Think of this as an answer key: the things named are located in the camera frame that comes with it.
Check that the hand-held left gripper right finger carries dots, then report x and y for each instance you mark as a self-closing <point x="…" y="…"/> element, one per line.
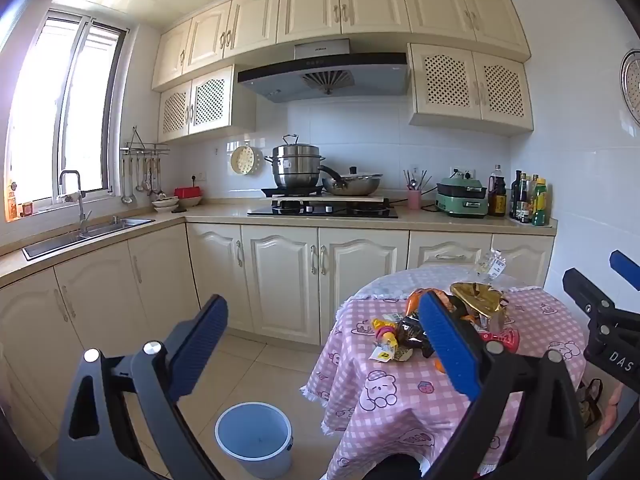
<point x="450" y="345"/>

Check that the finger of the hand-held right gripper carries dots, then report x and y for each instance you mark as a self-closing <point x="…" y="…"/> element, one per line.
<point x="587" y="292"/>
<point x="625" y="267"/>

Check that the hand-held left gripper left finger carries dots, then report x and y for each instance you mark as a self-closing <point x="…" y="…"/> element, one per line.
<point x="200" y="345"/>

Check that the black snack packet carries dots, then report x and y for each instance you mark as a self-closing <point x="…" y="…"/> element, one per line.
<point x="412" y="337"/>

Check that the blue plastic bucket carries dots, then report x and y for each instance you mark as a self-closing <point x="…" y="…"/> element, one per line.
<point x="235" y="452"/>

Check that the person's right hand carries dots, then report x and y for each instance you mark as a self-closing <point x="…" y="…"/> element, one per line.
<point x="611" y="410"/>

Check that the red wrapper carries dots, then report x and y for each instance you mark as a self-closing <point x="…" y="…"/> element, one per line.
<point x="505" y="340"/>

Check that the gold foil wrapper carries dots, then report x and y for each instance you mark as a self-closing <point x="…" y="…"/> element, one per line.
<point x="477" y="295"/>

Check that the pink yellow candy wrapper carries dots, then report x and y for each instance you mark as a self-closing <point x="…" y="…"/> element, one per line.
<point x="386" y="332"/>

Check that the small yellow packet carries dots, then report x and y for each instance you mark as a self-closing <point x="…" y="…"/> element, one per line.
<point x="385" y="355"/>

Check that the pink checked tablecloth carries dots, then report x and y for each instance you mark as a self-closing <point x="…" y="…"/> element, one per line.
<point x="390" y="410"/>

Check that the clear plastic wrapper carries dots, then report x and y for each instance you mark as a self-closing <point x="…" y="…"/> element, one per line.
<point x="492" y="265"/>

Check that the green bottle yellow cap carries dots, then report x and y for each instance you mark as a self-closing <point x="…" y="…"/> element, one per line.
<point x="540" y="207"/>

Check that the cream lower kitchen cabinets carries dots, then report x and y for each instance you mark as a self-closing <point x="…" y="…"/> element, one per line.
<point x="280" y="280"/>

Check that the dark glass bottle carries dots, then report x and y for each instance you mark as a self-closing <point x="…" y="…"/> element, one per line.
<point x="516" y="200"/>
<point x="524" y="205"/>

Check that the large dark sauce bottle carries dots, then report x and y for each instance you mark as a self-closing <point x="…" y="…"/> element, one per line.
<point x="496" y="195"/>

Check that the person's dark trouser leg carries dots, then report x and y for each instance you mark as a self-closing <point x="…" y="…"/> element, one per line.
<point x="395" y="470"/>

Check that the beige kitchen countertop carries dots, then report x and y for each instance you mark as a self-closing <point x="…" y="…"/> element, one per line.
<point x="225" y="207"/>

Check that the green electric cooker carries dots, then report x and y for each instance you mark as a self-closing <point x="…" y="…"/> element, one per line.
<point x="460" y="205"/>

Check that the white bowl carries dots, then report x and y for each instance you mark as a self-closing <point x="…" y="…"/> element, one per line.
<point x="191" y="202"/>

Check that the stack of white bowls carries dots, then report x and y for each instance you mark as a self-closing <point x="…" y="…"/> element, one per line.
<point x="165" y="204"/>

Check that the pink utensil holder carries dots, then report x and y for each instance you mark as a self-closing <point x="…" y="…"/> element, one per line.
<point x="414" y="200"/>

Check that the red plastic container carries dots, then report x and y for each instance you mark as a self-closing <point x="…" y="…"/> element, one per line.
<point x="187" y="192"/>

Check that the row of hanging kitchen utensils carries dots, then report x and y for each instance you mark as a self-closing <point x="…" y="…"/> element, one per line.
<point x="127" y="199"/>

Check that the steel kitchen sink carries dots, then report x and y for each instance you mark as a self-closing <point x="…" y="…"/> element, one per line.
<point x="60" y="242"/>

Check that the cream board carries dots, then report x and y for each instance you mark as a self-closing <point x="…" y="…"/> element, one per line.
<point x="340" y="200"/>

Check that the black gas stove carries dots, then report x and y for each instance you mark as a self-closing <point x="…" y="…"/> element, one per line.
<point x="325" y="212"/>

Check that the steel kitchen faucet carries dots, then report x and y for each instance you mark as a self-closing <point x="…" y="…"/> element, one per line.
<point x="80" y="205"/>

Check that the steel wok with lid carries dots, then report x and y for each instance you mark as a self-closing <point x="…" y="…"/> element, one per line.
<point x="350" y="185"/>

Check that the cream perforated steamer plate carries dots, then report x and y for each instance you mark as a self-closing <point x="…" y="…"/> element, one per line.
<point x="244" y="160"/>

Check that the steel steamer pot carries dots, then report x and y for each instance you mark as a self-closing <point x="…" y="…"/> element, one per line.
<point x="295" y="170"/>

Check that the small jar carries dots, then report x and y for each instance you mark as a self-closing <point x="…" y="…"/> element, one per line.
<point x="26" y="209"/>

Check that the orange bottle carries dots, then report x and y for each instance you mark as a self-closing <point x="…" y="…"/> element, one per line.
<point x="12" y="205"/>

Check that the cream lattice door cabinet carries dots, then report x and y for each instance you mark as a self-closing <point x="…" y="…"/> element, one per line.
<point x="470" y="85"/>
<point x="210" y="100"/>

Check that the kitchen window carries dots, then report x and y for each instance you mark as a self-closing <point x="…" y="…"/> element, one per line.
<point x="75" y="110"/>

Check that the grey range hood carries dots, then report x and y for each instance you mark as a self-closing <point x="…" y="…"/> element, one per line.
<point x="280" y="77"/>

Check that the metal wall utensil rack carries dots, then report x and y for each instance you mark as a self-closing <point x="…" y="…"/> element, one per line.
<point x="145" y="149"/>

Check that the cream upper wall cabinets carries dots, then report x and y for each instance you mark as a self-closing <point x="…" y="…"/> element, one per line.
<point x="310" y="5"/>

